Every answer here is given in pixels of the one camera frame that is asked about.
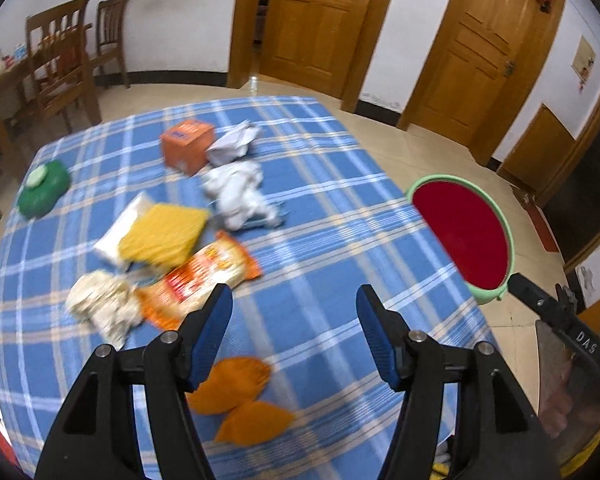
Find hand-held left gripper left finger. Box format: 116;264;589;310
34;283;234;480

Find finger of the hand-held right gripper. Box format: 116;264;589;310
509;272;600;358

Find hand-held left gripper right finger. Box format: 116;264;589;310
356;284;561;480

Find orange snack wrapper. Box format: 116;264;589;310
135;231;263;331

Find yellow sponge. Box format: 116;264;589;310
117;203;211;268

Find beige tissue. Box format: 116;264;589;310
65;270;143;351

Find red bucket with green rim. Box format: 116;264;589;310
405;174;516;306

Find white plastic bag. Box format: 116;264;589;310
201;161;288;231

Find white paper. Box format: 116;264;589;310
206;121;262;166

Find red floor mat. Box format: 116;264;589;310
525;200;561;253

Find white packet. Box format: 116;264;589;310
94;192;148;267

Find blue plaid tablecloth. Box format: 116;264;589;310
0;96;496;480

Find small wooden door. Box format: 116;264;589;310
497;104;578;193

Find orange cardboard box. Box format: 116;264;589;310
160;119;217;177

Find green round container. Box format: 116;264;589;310
17;161;72;219

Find closed wooden door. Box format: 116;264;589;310
397;0;566;161

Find open wooden door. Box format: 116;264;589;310
230;0;403;113

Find wooden dining table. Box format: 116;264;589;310
0;22;93;186

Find pile of small packets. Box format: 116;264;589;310
0;45;31;81

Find dark wooden door frame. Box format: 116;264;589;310
535;65;600;273

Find wall poster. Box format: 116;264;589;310
571;35;597;81

